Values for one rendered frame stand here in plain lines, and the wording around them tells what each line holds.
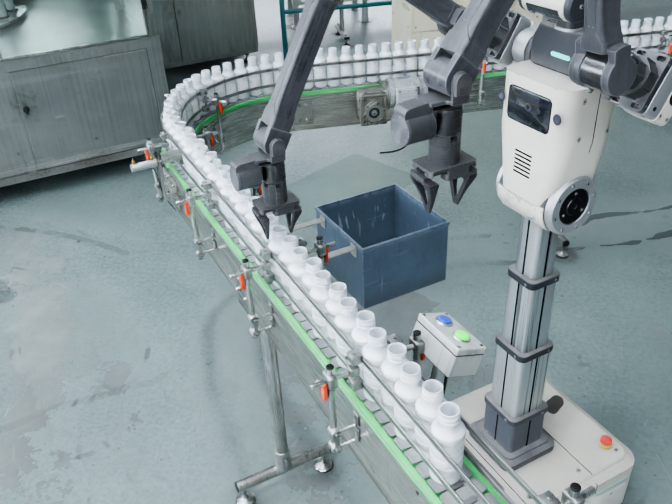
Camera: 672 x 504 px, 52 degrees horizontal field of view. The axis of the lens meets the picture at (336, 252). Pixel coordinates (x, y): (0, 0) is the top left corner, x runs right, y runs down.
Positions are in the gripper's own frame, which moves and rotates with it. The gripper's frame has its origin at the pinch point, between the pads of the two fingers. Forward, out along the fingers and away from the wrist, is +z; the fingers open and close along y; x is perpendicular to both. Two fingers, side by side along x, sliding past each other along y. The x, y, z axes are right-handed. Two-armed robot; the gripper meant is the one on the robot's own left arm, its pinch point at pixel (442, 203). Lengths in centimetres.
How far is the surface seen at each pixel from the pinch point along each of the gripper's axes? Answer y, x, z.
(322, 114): 59, 173, 52
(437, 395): -15.3, -22.0, 23.6
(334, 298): -16.7, 14.3, 25.1
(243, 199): -17, 67, 25
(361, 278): 13, 56, 56
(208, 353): -18, 146, 140
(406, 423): -17.9, -16.4, 34.3
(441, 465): -18.1, -28.0, 33.9
